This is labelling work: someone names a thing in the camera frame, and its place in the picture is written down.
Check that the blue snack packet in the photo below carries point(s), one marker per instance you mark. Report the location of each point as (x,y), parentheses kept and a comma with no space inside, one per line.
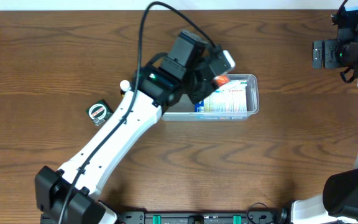
(224,104)

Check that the dark green round-label box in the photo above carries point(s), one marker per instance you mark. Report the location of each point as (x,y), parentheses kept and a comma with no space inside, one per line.
(99,112)

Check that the white green medicine box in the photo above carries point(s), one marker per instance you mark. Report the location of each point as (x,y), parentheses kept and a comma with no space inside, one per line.
(233,86)

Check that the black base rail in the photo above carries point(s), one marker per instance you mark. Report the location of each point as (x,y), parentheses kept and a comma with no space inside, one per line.
(260,214)

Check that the small dark bottle white cap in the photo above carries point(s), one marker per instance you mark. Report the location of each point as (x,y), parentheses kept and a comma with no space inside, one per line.
(125,85)

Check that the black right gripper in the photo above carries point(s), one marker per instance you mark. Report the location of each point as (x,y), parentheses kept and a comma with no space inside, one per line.
(333,60)

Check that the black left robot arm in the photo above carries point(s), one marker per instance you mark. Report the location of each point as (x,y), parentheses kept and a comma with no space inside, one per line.
(71,193)

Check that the clear plastic container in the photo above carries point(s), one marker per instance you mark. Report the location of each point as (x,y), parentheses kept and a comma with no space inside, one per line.
(184,110)

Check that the red white sachet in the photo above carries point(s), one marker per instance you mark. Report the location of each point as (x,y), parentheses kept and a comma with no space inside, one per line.
(221,80)

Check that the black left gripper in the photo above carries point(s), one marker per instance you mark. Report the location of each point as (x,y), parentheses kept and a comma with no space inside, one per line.
(198,98)

